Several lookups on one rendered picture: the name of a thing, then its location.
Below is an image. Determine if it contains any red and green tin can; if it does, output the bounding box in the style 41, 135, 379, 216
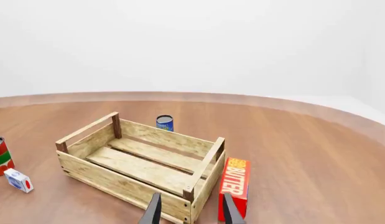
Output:
0, 136, 16, 178

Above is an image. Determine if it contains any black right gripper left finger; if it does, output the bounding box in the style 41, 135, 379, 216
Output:
138, 192, 162, 224

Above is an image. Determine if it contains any small white printed box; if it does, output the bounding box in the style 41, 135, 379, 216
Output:
3, 168, 34, 194

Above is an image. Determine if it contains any wooden slat tray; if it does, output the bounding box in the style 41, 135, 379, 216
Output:
55, 111, 226, 224

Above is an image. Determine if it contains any blue tin can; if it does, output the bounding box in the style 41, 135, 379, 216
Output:
155, 114, 175, 133

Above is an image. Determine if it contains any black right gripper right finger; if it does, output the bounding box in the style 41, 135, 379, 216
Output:
223, 192, 246, 224

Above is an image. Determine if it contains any red butter box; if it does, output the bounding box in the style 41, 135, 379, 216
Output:
217, 156, 251, 222

